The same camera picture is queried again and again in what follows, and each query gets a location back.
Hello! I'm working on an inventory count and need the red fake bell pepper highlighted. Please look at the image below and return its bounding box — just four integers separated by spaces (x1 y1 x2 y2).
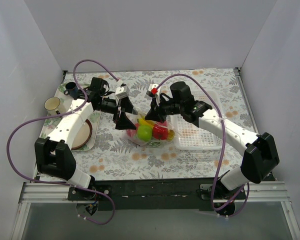
152 124 169 140

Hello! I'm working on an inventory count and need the cream mug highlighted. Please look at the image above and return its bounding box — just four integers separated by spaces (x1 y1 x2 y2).
44 96 67 116

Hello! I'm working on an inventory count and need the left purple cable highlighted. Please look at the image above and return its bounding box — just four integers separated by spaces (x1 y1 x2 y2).
6 59 123 225

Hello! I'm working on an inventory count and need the white plastic basket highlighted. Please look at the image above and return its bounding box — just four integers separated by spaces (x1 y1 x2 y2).
168 89 228 151

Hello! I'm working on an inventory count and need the purple cable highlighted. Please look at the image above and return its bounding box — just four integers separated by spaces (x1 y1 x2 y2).
156 73 251 218
6 59 123 225

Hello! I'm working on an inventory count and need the yellow fake banana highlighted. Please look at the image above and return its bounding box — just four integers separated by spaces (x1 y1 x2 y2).
137 115 155 128

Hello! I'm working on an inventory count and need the leaf pattern white tray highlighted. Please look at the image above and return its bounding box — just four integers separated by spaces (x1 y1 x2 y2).
40 83 101 151

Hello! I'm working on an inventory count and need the dark blue mug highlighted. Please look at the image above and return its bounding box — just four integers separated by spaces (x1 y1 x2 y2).
63 81 85 100

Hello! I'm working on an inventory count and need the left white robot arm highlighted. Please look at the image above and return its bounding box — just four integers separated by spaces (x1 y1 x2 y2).
34 77 137 200

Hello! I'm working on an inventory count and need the aluminium frame rail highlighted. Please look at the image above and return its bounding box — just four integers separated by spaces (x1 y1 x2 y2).
10 182 73 240

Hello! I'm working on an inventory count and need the clear zip top bag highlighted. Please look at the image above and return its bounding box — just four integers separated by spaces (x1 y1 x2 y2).
123 112 182 148

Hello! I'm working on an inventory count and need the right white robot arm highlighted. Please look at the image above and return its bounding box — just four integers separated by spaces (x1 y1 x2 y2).
145 81 280 199

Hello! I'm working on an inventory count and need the green fake apple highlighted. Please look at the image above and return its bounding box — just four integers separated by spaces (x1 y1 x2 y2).
137 125 153 142

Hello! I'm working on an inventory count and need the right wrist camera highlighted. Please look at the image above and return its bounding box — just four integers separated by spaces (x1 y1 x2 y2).
146 83 162 105

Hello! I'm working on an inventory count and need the amber fake food piece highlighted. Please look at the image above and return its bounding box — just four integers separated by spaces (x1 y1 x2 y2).
167 130 175 141

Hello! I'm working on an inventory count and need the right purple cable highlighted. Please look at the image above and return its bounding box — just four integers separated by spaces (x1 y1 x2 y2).
156 73 251 218

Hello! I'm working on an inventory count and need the red rimmed cream plate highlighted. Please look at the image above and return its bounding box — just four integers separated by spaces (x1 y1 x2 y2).
71 119 93 150

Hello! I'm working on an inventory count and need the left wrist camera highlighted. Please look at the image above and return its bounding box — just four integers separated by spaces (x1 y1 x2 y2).
115 85 130 101

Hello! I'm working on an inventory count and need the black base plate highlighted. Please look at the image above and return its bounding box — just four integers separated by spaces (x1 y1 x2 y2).
67 177 248 211

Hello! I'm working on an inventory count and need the pink fake fruit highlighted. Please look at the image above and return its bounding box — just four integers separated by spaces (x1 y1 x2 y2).
126 129 137 138

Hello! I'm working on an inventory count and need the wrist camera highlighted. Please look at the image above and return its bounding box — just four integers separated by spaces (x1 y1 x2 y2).
146 83 162 105
115 85 130 101

